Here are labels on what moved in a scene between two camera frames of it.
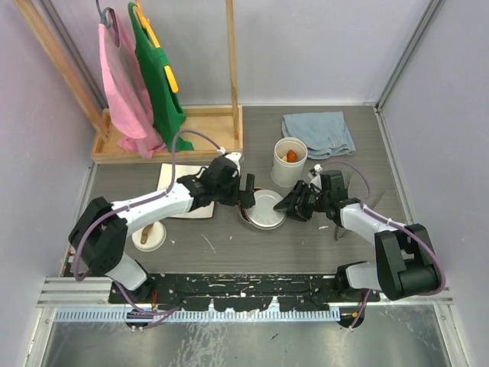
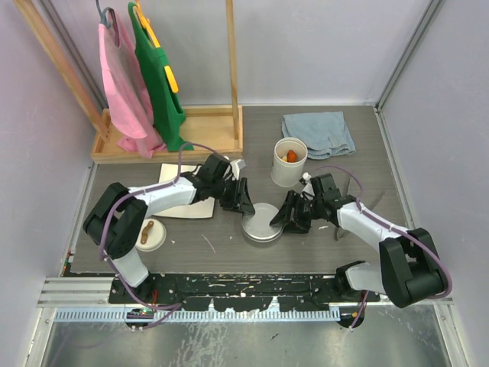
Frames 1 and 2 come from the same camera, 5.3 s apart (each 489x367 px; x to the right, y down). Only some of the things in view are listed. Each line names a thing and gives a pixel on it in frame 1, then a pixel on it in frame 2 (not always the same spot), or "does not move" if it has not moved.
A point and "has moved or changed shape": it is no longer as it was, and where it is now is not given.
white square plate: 170,173 does not move
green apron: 163,104 does not move
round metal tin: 250,222 -> 267,240
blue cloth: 324,133 does not move
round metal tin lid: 263,213 has moved or changed shape
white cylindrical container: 289,158 does not move
